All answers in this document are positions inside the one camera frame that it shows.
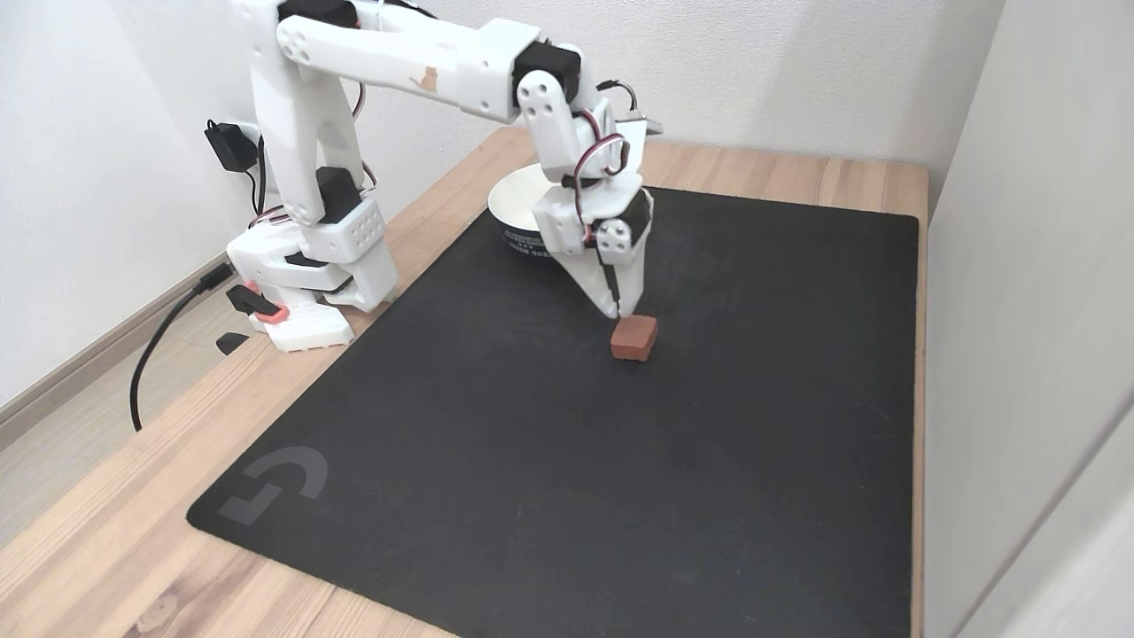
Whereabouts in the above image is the red-brown block toy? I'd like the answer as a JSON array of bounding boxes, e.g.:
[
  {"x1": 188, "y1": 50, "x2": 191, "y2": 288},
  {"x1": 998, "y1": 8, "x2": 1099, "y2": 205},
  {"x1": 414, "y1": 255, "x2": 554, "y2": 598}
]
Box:
[{"x1": 610, "y1": 315, "x2": 659, "y2": 363}]

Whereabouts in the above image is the white paper bowl black band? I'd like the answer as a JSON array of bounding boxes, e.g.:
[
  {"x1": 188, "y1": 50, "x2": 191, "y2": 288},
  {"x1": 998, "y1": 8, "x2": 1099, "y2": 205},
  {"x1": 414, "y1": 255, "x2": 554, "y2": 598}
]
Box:
[{"x1": 487, "y1": 162, "x2": 570, "y2": 264}]

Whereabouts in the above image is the black desk mat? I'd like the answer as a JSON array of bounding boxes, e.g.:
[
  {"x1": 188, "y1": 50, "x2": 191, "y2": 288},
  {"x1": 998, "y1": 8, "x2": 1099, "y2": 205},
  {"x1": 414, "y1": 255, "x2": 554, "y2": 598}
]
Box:
[{"x1": 186, "y1": 186, "x2": 920, "y2": 638}]

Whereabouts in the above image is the black and orange clamp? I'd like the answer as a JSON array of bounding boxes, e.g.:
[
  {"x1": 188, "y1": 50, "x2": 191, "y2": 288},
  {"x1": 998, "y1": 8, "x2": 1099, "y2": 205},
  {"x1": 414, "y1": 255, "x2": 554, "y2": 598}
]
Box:
[{"x1": 226, "y1": 282, "x2": 290, "y2": 325}]

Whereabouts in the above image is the black power adapter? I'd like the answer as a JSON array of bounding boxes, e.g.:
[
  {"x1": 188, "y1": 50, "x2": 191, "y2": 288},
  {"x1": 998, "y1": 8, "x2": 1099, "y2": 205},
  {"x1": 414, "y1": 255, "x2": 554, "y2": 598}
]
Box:
[{"x1": 205, "y1": 120, "x2": 260, "y2": 175}]

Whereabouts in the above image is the red white black servo cable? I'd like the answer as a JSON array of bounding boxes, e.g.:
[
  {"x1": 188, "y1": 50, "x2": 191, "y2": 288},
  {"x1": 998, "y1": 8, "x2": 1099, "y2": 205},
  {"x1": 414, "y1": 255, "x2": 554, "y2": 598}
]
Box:
[{"x1": 571, "y1": 131, "x2": 632, "y2": 251}]

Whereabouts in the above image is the thick black power cable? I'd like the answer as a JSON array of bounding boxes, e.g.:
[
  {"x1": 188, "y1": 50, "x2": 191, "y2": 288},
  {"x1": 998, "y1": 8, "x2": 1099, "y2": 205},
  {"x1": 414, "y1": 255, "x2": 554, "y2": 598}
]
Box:
[{"x1": 130, "y1": 263, "x2": 237, "y2": 433}]

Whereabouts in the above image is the beige wall baseboard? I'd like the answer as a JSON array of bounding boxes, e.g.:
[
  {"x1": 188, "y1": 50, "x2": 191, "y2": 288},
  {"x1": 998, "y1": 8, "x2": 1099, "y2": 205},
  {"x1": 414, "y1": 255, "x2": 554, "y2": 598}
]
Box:
[{"x1": 0, "y1": 252, "x2": 233, "y2": 449}]

